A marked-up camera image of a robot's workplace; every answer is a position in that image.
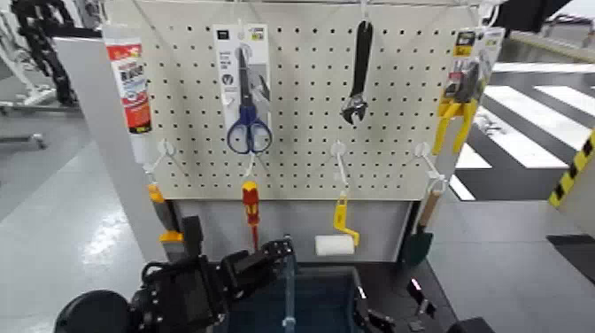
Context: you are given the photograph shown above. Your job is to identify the grey cart base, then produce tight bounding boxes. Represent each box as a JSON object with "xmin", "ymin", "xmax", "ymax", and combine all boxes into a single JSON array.
[{"xmin": 0, "ymin": 132, "xmax": 48, "ymax": 151}]

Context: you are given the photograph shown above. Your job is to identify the yellow pliers in package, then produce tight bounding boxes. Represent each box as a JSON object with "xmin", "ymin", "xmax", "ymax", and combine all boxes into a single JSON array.
[{"xmin": 431, "ymin": 26, "xmax": 506, "ymax": 157}]

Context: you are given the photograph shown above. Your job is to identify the black device with pink light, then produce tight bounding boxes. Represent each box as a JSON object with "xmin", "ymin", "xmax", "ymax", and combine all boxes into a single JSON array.
[{"xmin": 407, "ymin": 276, "xmax": 439, "ymax": 318}]

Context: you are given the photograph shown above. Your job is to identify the black cable chain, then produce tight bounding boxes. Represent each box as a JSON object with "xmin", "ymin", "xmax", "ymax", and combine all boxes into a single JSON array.
[{"xmin": 11, "ymin": 0, "xmax": 79, "ymax": 107}]

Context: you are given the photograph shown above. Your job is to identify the white red sealant tube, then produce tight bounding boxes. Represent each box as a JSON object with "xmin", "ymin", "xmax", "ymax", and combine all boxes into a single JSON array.
[{"xmin": 102, "ymin": 25, "xmax": 155, "ymax": 165}]

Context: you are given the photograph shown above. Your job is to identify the green trowel with wooden handle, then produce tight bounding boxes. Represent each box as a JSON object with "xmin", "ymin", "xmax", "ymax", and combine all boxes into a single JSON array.
[{"xmin": 401, "ymin": 187, "xmax": 443, "ymax": 268}]

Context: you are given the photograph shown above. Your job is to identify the white metal frame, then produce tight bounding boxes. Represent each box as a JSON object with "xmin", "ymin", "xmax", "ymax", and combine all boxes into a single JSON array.
[{"xmin": 0, "ymin": 8, "xmax": 58, "ymax": 117}]

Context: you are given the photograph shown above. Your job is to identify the black adjustable wrench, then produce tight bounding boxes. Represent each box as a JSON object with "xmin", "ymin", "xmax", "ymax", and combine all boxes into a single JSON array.
[{"xmin": 340, "ymin": 19, "xmax": 375, "ymax": 126}]

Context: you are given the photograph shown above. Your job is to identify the grey display stand panel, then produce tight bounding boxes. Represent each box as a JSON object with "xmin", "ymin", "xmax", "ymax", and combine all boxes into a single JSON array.
[{"xmin": 54, "ymin": 36, "xmax": 413, "ymax": 264}]

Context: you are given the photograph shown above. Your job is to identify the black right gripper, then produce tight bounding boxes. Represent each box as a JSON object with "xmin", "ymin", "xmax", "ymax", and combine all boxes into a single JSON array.
[{"xmin": 352, "ymin": 284, "xmax": 398, "ymax": 333}]

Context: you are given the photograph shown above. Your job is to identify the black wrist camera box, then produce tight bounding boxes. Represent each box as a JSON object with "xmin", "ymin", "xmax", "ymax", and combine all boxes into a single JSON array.
[{"xmin": 182, "ymin": 214, "xmax": 205, "ymax": 259}]

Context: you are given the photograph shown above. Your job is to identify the black machine housing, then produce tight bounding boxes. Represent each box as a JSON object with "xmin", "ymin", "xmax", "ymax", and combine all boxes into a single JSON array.
[{"xmin": 491, "ymin": 0, "xmax": 574, "ymax": 35}]

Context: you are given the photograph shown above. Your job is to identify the blue scissors in package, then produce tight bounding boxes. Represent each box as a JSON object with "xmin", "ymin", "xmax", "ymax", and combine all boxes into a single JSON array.
[{"xmin": 212, "ymin": 23, "xmax": 274, "ymax": 156}]

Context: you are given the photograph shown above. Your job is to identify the blue plastic crate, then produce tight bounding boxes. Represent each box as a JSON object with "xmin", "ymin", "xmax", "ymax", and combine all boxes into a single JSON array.
[{"xmin": 227, "ymin": 252, "xmax": 366, "ymax": 333}]

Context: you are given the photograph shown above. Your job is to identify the red yellow screwdriver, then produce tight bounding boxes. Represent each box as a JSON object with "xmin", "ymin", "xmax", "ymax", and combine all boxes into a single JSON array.
[{"xmin": 241, "ymin": 181, "xmax": 262, "ymax": 252}]

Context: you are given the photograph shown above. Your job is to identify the yellow black striped barrier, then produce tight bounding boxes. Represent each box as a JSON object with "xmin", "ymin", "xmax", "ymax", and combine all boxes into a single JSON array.
[{"xmin": 547, "ymin": 129, "xmax": 595, "ymax": 239}]

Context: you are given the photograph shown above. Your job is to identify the grey brush with orange handle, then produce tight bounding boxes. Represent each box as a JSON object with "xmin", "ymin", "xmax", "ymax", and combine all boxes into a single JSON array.
[{"xmin": 147, "ymin": 182, "xmax": 187, "ymax": 264}]

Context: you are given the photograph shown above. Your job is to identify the yellow handled white paint roller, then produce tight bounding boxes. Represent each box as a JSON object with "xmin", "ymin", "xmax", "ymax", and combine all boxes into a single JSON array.
[{"xmin": 314, "ymin": 194, "xmax": 362, "ymax": 257}]

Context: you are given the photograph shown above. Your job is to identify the beige perforated pegboard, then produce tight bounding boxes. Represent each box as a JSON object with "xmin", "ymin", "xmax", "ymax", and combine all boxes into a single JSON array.
[{"xmin": 110, "ymin": 0, "xmax": 485, "ymax": 203}]

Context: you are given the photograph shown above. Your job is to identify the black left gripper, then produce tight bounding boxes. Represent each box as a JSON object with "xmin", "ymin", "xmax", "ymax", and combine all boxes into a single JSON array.
[{"xmin": 218, "ymin": 237, "xmax": 296, "ymax": 301}]

